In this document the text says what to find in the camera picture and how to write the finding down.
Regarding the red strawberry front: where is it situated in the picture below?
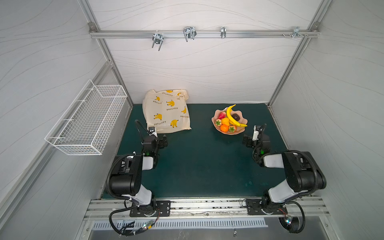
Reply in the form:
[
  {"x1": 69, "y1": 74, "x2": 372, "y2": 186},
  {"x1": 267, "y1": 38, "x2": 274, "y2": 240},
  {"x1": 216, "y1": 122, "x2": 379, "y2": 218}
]
[{"x1": 229, "y1": 125, "x2": 237, "y2": 133}]

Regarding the large yellow banana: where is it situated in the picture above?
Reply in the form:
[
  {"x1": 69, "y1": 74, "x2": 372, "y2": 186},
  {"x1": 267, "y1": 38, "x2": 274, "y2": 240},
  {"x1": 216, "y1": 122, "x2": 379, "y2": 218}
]
[{"x1": 226, "y1": 105, "x2": 247, "y2": 128}]

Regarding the cream banana-print plastic bag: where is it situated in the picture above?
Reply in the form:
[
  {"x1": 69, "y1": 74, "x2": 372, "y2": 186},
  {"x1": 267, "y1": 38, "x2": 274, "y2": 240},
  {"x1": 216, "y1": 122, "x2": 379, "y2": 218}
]
[{"x1": 142, "y1": 89, "x2": 192, "y2": 134}]

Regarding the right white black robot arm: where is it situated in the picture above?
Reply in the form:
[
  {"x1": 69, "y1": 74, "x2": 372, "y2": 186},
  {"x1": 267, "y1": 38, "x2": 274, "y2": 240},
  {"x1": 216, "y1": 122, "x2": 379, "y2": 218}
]
[{"x1": 243, "y1": 134, "x2": 327, "y2": 215}]

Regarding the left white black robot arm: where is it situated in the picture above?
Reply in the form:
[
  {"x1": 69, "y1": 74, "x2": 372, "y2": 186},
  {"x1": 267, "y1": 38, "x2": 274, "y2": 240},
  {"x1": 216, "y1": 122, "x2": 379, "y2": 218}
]
[{"x1": 105, "y1": 120, "x2": 168, "y2": 209}]

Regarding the dark brown fruit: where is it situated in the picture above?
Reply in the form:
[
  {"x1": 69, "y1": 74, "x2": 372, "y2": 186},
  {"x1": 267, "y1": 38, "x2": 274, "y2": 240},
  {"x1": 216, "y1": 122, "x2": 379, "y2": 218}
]
[{"x1": 232, "y1": 114, "x2": 241, "y2": 121}]

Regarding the orange mandarin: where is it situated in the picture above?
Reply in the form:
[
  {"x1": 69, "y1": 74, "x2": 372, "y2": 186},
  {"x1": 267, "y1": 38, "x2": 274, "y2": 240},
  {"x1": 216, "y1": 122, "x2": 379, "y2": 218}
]
[{"x1": 220, "y1": 124, "x2": 229, "y2": 133}]

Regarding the yellow pear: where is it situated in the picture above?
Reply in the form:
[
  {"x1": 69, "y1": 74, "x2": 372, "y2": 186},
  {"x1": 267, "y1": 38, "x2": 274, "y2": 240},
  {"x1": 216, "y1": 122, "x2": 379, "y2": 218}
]
[{"x1": 222, "y1": 117, "x2": 230, "y2": 126}]

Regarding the pale red strawberry left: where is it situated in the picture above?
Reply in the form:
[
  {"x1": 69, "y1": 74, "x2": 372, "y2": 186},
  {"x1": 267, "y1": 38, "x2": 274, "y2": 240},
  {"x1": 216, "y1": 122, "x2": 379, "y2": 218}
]
[{"x1": 215, "y1": 119, "x2": 222, "y2": 127}]

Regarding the red strawberry top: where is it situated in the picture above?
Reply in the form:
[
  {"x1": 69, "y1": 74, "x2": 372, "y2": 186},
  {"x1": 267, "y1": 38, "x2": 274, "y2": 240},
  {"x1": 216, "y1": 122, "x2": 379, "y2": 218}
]
[{"x1": 218, "y1": 112, "x2": 227, "y2": 120}]

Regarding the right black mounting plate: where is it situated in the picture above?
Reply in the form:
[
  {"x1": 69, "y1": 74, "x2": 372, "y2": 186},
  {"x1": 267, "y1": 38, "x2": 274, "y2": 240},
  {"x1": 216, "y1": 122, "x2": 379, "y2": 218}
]
[{"x1": 245, "y1": 198, "x2": 288, "y2": 216}]

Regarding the black mounting plate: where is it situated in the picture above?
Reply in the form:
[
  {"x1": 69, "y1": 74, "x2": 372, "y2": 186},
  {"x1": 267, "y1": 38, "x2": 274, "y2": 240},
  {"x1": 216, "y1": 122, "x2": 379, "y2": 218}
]
[
  {"x1": 245, "y1": 198, "x2": 288, "y2": 216},
  {"x1": 130, "y1": 200, "x2": 171, "y2": 218}
]

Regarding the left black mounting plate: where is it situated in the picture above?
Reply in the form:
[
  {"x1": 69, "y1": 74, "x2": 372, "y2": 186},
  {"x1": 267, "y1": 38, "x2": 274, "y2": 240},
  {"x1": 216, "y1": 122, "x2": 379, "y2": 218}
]
[{"x1": 130, "y1": 200, "x2": 171, "y2": 218}]

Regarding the metal hook clamp left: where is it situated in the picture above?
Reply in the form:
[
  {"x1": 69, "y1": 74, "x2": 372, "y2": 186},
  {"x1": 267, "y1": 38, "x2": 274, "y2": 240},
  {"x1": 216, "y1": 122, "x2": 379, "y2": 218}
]
[{"x1": 152, "y1": 33, "x2": 164, "y2": 51}]

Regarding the metal hook clamp middle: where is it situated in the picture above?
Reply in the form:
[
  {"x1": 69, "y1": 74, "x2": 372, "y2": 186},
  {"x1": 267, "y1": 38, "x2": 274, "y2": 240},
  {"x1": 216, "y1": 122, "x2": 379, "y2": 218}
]
[{"x1": 183, "y1": 26, "x2": 197, "y2": 42}]

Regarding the metal hook clamp small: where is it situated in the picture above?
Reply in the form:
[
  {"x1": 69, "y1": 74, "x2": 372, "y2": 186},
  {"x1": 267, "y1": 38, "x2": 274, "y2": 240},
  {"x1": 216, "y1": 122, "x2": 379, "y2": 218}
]
[{"x1": 221, "y1": 27, "x2": 227, "y2": 39}]

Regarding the aluminium top crossbar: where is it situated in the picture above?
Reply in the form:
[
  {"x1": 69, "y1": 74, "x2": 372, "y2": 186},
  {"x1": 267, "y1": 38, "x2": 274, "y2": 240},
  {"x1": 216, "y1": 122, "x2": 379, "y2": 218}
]
[{"x1": 90, "y1": 28, "x2": 321, "y2": 39}]

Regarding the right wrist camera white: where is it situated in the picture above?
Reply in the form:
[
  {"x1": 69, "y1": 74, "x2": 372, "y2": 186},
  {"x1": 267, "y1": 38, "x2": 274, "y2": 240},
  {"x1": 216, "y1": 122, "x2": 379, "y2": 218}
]
[{"x1": 252, "y1": 126, "x2": 260, "y2": 141}]

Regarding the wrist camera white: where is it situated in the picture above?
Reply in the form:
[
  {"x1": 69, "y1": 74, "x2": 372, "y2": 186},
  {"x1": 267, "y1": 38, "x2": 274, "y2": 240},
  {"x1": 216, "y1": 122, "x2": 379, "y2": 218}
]
[
  {"x1": 252, "y1": 126, "x2": 260, "y2": 141},
  {"x1": 148, "y1": 127, "x2": 158, "y2": 138}
]

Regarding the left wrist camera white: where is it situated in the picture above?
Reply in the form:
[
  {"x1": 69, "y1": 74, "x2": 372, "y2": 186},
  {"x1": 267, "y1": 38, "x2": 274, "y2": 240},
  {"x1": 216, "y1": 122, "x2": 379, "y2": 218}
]
[{"x1": 148, "y1": 127, "x2": 158, "y2": 138}]

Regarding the white wire basket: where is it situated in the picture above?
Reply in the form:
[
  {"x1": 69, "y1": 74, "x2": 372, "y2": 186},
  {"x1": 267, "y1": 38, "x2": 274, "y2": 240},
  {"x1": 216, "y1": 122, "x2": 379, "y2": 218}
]
[{"x1": 45, "y1": 80, "x2": 128, "y2": 156}]

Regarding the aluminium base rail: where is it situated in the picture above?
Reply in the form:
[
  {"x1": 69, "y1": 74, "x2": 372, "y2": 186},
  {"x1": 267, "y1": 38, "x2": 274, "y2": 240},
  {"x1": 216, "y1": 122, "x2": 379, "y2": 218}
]
[{"x1": 83, "y1": 196, "x2": 331, "y2": 221}]

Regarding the white slotted cable duct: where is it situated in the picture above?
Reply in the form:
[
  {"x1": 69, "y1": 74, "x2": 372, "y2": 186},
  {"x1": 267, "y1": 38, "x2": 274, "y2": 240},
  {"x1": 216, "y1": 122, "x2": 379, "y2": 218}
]
[{"x1": 92, "y1": 218, "x2": 268, "y2": 231}]

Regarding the right black base cable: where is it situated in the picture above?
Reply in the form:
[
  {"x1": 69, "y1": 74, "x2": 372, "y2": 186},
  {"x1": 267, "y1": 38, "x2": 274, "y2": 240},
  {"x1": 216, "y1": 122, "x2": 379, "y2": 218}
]
[{"x1": 277, "y1": 200, "x2": 306, "y2": 234}]

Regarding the black base cable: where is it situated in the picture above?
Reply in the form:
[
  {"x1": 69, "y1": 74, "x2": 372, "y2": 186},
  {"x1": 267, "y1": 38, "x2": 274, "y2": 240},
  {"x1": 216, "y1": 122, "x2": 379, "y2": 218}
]
[
  {"x1": 108, "y1": 205, "x2": 161, "y2": 237},
  {"x1": 277, "y1": 200, "x2": 306, "y2": 234}
]

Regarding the left black base cable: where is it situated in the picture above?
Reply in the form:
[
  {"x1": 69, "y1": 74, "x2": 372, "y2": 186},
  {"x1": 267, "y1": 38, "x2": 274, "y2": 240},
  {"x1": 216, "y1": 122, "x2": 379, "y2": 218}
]
[{"x1": 108, "y1": 205, "x2": 161, "y2": 237}]

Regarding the metal bracket clamp right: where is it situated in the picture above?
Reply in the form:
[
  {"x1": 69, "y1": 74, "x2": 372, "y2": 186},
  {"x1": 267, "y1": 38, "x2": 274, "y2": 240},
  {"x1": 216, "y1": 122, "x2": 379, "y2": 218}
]
[{"x1": 282, "y1": 27, "x2": 309, "y2": 39}]

